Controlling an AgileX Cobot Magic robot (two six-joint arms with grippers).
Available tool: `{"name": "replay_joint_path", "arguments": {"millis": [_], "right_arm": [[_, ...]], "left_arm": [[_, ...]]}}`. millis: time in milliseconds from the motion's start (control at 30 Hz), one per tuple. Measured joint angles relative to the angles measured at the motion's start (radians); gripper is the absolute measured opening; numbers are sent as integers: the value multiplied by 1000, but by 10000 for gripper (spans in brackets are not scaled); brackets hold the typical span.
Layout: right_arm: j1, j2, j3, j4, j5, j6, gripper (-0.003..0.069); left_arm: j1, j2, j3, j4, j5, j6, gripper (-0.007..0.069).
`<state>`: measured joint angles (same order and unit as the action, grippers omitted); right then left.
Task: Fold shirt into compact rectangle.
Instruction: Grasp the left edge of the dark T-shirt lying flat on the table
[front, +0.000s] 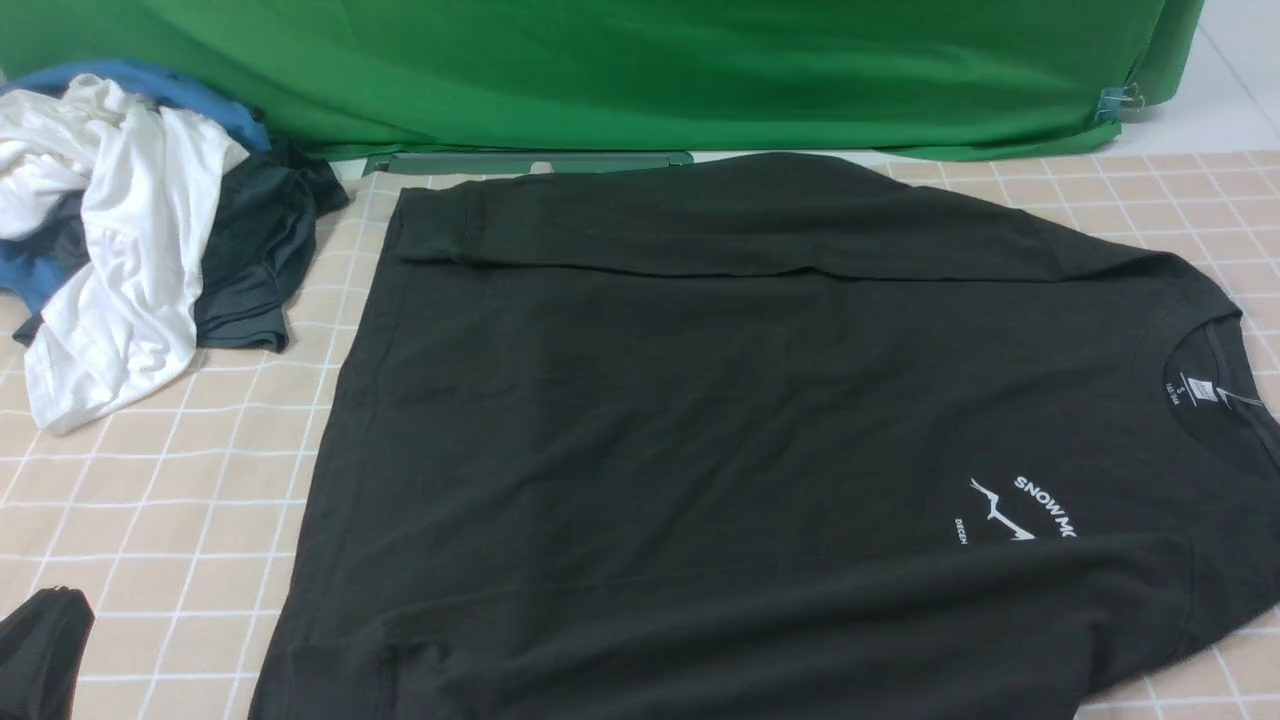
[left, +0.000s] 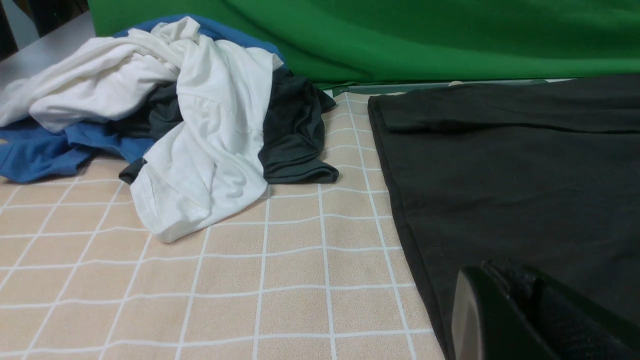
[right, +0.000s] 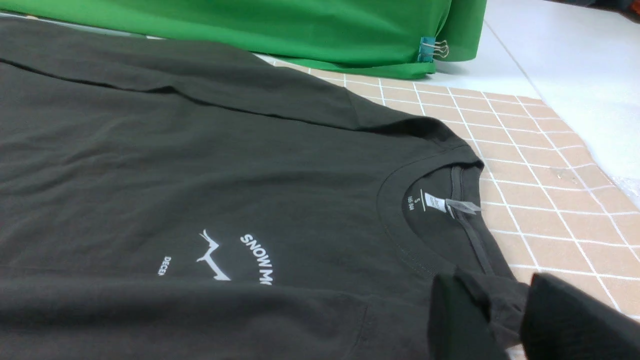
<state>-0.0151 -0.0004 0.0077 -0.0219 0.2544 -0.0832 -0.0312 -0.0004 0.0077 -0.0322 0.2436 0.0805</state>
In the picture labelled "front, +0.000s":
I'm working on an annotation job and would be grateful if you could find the green backdrop cloth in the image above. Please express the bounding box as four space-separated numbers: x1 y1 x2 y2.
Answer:
3 1 1203 161

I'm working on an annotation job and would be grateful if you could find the white crumpled shirt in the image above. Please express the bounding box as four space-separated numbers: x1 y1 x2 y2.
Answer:
1 74 248 434

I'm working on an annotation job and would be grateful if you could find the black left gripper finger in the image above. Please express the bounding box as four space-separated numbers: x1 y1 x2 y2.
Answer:
1 587 95 719

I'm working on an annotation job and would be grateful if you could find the dark teal crumpled garment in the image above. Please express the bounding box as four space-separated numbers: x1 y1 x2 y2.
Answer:
1 138 349 354

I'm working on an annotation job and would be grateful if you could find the beige checkered tablecloth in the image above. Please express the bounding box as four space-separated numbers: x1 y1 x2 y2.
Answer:
1 150 1279 719

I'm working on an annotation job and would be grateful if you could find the blue binder clip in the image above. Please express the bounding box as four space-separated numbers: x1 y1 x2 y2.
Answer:
1093 83 1147 124

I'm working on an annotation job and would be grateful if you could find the dark gray long-sleeve top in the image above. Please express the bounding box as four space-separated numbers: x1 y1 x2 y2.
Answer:
250 154 1279 719

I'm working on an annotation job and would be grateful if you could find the blue crumpled garment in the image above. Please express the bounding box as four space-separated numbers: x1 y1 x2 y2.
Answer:
3 60 271 313

